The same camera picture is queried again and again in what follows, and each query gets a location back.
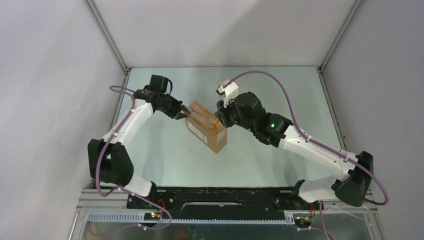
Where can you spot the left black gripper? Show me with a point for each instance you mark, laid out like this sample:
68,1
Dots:
177,108

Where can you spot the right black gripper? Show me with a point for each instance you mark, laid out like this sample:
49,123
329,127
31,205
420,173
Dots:
222,112

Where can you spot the brown cardboard express box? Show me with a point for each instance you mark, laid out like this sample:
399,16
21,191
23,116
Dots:
200,122

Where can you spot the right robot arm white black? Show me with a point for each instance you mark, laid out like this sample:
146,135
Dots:
349,180

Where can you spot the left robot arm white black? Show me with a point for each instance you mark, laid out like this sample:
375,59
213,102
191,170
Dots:
109,160

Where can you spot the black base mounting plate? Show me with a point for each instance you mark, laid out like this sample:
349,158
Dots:
229,203

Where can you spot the left controller board with leds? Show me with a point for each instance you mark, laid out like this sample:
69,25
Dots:
152,216

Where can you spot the controller board with leds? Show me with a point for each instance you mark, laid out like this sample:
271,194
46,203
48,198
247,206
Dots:
303,223
152,216

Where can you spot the right controller board with leds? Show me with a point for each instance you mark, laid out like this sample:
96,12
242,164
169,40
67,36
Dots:
303,223

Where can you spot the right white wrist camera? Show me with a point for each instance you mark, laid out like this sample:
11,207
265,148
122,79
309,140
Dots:
229,90

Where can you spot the left aluminium frame post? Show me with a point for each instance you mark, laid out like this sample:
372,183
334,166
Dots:
106,34

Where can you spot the aluminium frame post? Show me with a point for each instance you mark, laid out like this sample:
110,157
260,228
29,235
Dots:
106,34
341,33

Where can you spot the right aluminium frame post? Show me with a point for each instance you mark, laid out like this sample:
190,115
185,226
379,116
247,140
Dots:
341,33

